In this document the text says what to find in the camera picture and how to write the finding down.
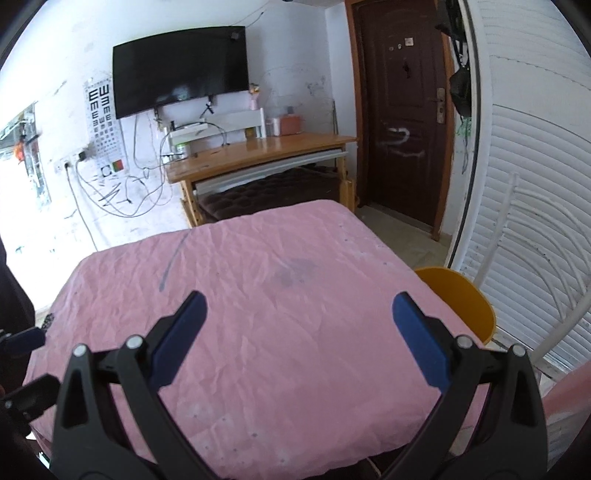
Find eye chart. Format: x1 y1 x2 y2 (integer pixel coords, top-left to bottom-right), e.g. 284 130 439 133
83 78 127 176

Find black shelf cable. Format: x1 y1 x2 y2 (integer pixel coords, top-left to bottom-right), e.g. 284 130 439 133
159 119 229 160

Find yellow chair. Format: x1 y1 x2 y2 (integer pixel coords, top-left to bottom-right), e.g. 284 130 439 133
414 267 497 346

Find white metal chair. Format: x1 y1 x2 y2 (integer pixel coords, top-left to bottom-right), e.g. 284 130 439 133
471 173 591 370

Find wooden desk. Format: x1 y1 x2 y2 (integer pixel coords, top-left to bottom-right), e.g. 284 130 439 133
165 133 358 227

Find pale pink cushion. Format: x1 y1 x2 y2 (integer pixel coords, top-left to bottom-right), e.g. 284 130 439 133
540 374 591 462

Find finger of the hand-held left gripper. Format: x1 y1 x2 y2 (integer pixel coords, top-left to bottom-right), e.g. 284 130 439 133
0 374 61 423
0 327 47 358

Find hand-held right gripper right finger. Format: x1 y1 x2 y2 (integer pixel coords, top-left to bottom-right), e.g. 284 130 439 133
382 292 549 480

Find dark cloth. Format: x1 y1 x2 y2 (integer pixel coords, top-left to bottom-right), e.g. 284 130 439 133
0 237 37 330

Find long black power cable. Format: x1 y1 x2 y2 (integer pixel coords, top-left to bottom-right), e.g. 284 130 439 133
67 166 99 252

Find pink tablecloth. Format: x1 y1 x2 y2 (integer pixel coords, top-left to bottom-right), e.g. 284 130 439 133
23 199 497 480

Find dark tufted ottoman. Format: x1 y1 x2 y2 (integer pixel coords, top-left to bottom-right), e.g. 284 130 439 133
199 166 345 221

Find black television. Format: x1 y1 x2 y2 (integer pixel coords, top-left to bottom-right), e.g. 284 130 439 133
112 26 247 120

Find white louvered door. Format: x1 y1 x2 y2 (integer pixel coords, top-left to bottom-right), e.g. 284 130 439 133
450 0 591 384

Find white desk shelf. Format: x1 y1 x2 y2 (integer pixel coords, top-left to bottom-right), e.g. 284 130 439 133
166 107 266 158

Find tangled black cables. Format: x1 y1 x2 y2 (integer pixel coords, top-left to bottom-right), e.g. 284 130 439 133
76 159 181 217

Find brown door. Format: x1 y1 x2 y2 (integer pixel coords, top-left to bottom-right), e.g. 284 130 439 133
345 0 455 241

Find wall mirror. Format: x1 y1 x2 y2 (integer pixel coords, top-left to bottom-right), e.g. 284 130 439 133
0 102 51 208

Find black hanging bag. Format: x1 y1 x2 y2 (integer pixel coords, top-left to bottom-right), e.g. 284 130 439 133
435 0 474 118

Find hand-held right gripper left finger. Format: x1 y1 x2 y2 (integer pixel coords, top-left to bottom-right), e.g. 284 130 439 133
51 291 218 480

